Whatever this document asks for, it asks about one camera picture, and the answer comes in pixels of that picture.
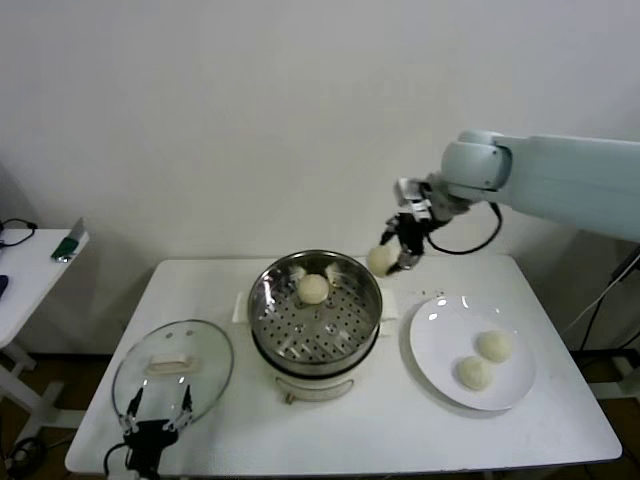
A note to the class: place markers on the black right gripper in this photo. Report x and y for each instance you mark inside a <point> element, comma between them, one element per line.
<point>412,235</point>

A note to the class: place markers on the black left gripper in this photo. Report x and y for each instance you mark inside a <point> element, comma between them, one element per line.
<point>145,437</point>

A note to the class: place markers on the white steamed baozi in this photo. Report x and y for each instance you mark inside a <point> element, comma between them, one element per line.
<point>474,374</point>
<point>312,289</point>
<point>495,346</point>
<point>381,261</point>

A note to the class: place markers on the round glass pot lid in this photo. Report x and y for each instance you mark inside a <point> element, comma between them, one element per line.
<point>210,350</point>

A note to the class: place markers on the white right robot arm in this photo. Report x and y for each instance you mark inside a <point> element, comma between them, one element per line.
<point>550,175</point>

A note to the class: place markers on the steel steamer basket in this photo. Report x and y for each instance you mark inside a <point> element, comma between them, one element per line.
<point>300,330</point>

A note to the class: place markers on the white round plate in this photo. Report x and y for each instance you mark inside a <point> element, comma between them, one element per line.
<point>440,340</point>

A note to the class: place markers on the white electric cooker pot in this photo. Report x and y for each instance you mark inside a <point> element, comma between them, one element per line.
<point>310,387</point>

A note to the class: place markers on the white side table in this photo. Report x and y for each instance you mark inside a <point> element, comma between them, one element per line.
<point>30,280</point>

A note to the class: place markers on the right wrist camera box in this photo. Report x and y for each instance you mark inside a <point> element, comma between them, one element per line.
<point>415,205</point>

